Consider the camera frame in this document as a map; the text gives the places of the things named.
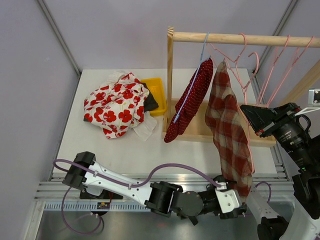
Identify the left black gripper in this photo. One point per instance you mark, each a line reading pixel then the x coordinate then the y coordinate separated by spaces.
pixel 220 178

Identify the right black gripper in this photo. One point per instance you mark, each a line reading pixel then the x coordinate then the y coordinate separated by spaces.
pixel 260 117

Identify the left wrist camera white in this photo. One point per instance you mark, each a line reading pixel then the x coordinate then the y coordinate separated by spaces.
pixel 228 199

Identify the white slotted cable duct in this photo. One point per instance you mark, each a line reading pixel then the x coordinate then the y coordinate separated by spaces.
pixel 81 206

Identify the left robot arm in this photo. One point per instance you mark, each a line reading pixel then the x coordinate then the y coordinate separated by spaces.
pixel 162 198

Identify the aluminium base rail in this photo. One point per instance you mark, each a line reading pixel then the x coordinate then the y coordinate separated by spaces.
pixel 139 189

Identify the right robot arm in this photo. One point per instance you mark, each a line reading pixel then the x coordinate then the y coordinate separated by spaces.
pixel 304 223

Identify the pink wire hanger plaid skirt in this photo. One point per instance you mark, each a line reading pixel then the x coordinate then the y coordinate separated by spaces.
pixel 244 89

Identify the white red floral skirt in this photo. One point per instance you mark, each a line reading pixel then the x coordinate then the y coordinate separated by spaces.
pixel 117 107

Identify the blue wire hanger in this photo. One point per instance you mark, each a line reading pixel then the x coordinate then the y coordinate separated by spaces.
pixel 193 79

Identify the dark grey dotted skirt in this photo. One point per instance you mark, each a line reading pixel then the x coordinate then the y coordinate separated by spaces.
pixel 150 103

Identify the small circuit board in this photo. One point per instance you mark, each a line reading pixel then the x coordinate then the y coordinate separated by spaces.
pixel 103 205

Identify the red plaid skirt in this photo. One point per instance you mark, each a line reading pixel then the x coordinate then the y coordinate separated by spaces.
pixel 223 119

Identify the dark red polka dot skirt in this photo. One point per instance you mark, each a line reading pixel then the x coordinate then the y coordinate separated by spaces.
pixel 193 103

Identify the pink wire hanger white skirt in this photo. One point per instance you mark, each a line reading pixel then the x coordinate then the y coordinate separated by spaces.
pixel 292 62

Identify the yellow plastic tray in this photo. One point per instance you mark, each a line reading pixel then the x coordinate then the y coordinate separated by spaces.
pixel 155 86

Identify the wooden clothes rack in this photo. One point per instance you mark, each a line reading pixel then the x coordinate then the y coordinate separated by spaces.
pixel 196 132

